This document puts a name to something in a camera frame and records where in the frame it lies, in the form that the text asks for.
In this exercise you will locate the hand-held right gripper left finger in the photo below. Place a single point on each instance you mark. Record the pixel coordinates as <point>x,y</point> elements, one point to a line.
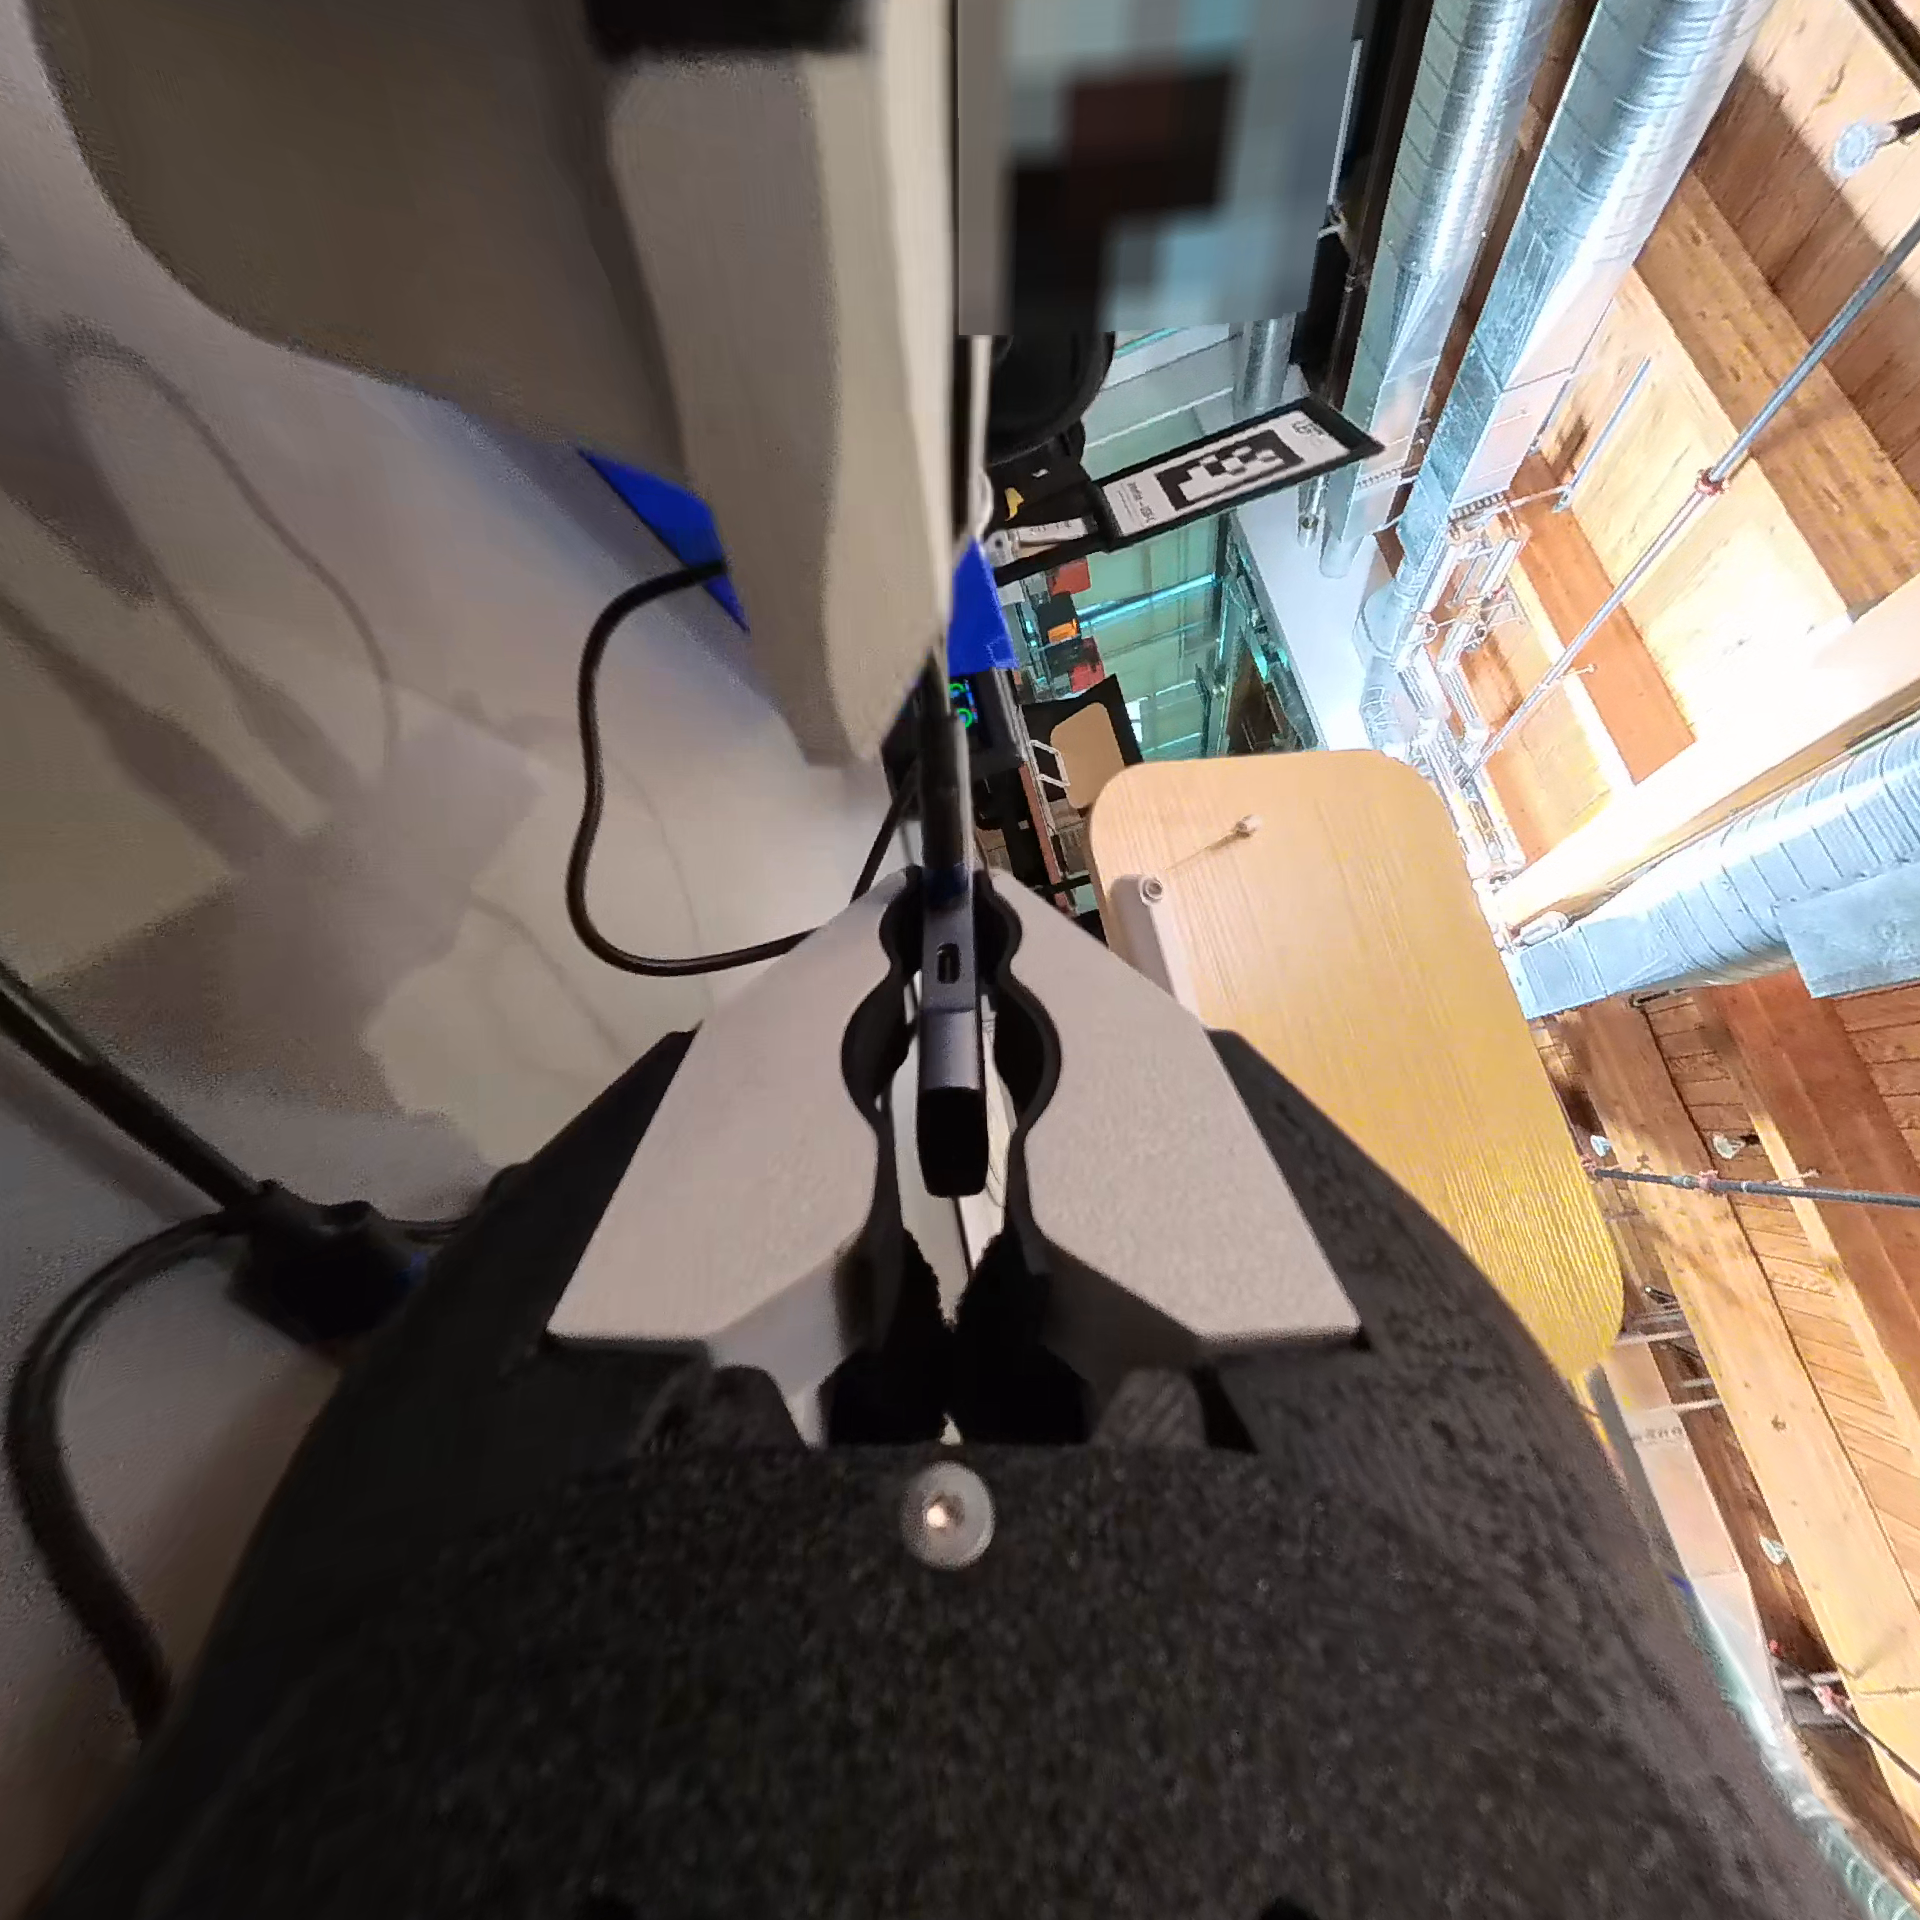
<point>720,1185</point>

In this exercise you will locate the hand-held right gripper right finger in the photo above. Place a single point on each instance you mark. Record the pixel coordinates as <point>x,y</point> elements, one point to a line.
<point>1185,1185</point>

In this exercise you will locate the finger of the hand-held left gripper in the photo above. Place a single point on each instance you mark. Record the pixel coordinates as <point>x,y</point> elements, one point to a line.
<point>810,375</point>

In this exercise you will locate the blue plastic bin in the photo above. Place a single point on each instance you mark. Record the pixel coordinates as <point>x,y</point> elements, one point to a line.
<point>674,525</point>

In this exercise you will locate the black device green light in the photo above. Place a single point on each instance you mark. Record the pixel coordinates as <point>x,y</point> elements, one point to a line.
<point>983,734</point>

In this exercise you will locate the metal threaded rod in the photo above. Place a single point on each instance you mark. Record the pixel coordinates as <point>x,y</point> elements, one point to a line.
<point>1770,1189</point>

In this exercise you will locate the silver ceiling pipe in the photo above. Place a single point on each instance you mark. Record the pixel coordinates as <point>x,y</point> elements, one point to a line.
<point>1800,376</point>

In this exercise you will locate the tan panel black frame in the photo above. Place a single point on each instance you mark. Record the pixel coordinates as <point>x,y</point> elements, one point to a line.
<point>1089,734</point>

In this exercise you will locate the silver air duct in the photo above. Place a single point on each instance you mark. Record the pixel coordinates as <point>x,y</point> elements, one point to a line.
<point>1463,151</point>
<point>1591,181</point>
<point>1770,871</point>

